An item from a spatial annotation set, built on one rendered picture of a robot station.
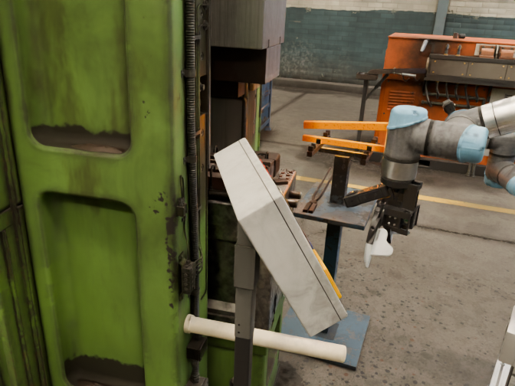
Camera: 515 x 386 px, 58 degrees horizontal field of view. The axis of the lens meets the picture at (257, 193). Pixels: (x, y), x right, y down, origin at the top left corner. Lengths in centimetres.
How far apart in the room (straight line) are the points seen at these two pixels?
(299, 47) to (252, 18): 799
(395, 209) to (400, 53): 392
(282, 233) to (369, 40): 832
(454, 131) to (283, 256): 44
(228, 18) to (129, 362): 104
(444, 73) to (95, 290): 393
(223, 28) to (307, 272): 72
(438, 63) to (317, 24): 469
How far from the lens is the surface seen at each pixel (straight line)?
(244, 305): 100
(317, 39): 914
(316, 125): 159
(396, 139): 100
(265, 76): 131
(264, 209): 72
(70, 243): 141
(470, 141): 99
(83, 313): 153
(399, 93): 493
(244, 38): 126
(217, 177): 142
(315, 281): 81
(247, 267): 95
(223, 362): 175
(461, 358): 246
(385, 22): 895
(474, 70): 477
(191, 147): 115
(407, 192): 105
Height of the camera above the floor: 147
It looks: 22 degrees down
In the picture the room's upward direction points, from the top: 3 degrees clockwise
